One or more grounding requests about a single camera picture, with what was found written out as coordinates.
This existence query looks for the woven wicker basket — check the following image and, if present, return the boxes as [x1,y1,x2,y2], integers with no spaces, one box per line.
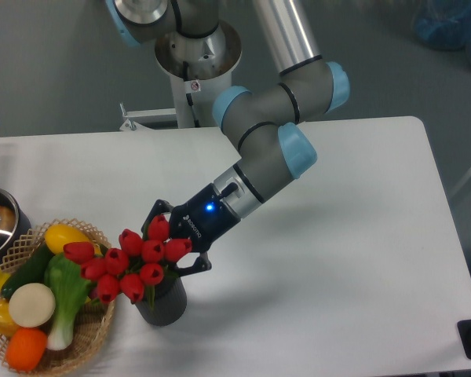
[0,218,115,376]

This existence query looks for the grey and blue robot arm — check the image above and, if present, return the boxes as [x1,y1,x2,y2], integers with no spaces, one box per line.
[106,1,350,277]

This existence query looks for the dark green cucumber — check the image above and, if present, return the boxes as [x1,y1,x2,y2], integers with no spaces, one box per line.
[0,243,54,299]

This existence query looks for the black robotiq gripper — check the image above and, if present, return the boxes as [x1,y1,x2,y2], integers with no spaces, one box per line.
[141,183,241,278]

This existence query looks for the yellow squash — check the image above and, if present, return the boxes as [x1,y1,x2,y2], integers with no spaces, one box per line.
[44,224,90,254]

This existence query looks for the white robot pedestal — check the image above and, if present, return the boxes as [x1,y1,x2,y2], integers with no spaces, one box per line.
[121,20,242,130]

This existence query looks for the red tulip bouquet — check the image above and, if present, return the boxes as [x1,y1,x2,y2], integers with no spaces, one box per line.
[63,214,193,309]

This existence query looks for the yellow bell pepper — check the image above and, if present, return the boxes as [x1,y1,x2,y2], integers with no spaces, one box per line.
[0,298,20,338]

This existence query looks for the blue plastic bag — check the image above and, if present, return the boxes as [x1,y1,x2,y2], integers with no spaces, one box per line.
[411,1,471,64]

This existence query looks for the dark grey ribbed vase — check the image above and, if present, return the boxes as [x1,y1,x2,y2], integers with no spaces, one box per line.
[135,276,187,327]

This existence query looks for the orange fruit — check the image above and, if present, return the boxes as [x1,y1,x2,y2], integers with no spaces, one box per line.
[5,328,47,372]

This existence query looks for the green bok choy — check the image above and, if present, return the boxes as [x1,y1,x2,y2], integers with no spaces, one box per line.
[44,254,91,351]

